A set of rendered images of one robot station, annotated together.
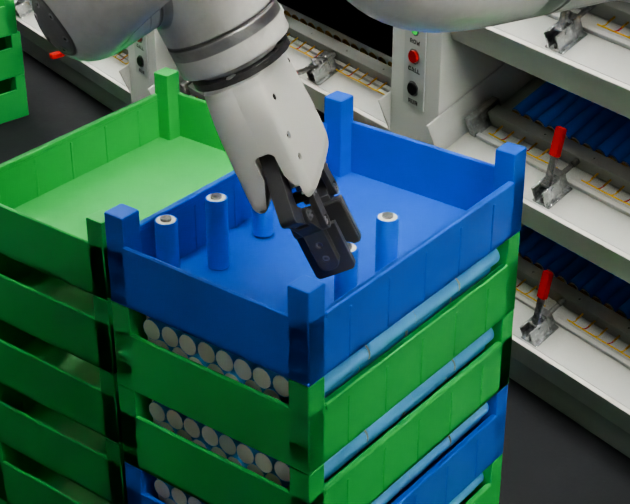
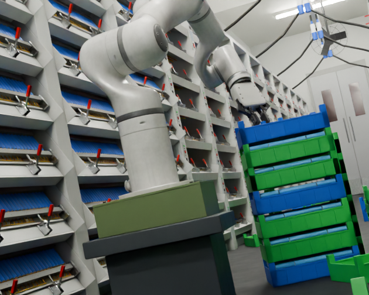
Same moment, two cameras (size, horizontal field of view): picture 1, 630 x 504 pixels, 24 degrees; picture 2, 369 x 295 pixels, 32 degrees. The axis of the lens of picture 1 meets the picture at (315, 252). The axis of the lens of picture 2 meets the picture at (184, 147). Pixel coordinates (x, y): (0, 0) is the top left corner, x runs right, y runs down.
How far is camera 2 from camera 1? 1.87 m
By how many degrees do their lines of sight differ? 61
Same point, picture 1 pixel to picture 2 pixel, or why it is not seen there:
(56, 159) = not seen: hidden behind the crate
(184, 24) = (225, 78)
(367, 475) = (273, 177)
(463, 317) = (307, 144)
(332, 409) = (253, 153)
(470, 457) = (326, 191)
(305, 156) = (245, 98)
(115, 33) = (201, 75)
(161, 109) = not seen: hidden behind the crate
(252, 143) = (234, 97)
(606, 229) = not seen: outside the picture
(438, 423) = (304, 173)
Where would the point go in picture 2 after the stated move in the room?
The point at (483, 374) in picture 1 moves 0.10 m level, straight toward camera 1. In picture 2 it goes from (324, 165) to (300, 170)
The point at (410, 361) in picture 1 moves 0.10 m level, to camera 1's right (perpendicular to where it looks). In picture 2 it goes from (284, 150) to (306, 144)
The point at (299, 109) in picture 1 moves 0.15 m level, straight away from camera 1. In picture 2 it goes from (249, 92) to (279, 89)
